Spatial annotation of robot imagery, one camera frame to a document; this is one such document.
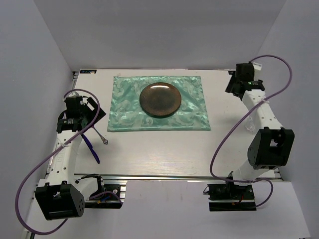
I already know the brown ceramic plate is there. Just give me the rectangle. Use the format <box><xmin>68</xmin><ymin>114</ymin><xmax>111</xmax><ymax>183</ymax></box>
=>
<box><xmin>139</xmin><ymin>82</ymin><xmax>182</xmax><ymax>118</ymax></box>

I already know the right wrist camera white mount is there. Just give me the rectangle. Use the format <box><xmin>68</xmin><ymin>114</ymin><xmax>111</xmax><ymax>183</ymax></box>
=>
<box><xmin>250</xmin><ymin>61</ymin><xmax>262</xmax><ymax>75</ymax></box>

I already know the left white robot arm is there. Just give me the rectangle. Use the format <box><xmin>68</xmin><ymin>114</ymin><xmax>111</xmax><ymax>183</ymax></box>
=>
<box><xmin>35</xmin><ymin>96</ymin><xmax>105</xmax><ymax>220</ymax></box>

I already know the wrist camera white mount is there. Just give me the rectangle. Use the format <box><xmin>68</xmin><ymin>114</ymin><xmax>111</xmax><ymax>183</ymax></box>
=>
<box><xmin>64</xmin><ymin>91</ymin><xmax>79</xmax><ymax>99</ymax></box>
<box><xmin>250</xmin><ymin>61</ymin><xmax>262</xmax><ymax>75</ymax></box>

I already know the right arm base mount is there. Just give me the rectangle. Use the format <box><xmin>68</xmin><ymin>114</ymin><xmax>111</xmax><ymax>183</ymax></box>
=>
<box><xmin>203</xmin><ymin>182</ymin><xmax>257</xmax><ymax>212</ymax></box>

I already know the ornate iridescent fork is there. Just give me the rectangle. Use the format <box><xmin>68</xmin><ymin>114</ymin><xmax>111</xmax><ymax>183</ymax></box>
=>
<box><xmin>92</xmin><ymin>126</ymin><xmax>108</xmax><ymax>145</ymax></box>

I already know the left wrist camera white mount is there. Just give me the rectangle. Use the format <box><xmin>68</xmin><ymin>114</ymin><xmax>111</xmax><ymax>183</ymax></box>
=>
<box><xmin>64</xmin><ymin>91</ymin><xmax>79</xmax><ymax>99</ymax></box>

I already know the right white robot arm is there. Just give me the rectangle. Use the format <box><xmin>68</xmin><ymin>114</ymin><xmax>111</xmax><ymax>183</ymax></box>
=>
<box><xmin>225</xmin><ymin>63</ymin><xmax>295</xmax><ymax>199</ymax></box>

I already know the green satin cloth napkin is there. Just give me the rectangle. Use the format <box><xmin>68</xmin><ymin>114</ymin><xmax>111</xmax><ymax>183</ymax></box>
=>
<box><xmin>107</xmin><ymin>76</ymin><xmax>211</xmax><ymax>132</ymax></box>

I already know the clear glass cup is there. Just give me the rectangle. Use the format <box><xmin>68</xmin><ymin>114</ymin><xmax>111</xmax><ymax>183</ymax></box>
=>
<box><xmin>245</xmin><ymin>116</ymin><xmax>256</xmax><ymax>133</ymax></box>

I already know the purple knife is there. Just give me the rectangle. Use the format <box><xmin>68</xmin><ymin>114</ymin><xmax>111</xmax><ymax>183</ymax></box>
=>
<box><xmin>81</xmin><ymin>134</ymin><xmax>100</xmax><ymax>164</ymax></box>

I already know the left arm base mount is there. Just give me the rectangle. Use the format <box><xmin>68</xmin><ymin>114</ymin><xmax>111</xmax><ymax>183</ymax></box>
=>
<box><xmin>85</xmin><ymin>180</ymin><xmax>126</xmax><ymax>209</ymax></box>

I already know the left table corner sticker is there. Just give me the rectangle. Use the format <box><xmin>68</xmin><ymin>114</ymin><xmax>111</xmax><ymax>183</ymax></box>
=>
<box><xmin>79</xmin><ymin>69</ymin><xmax>97</xmax><ymax>74</ymax></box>

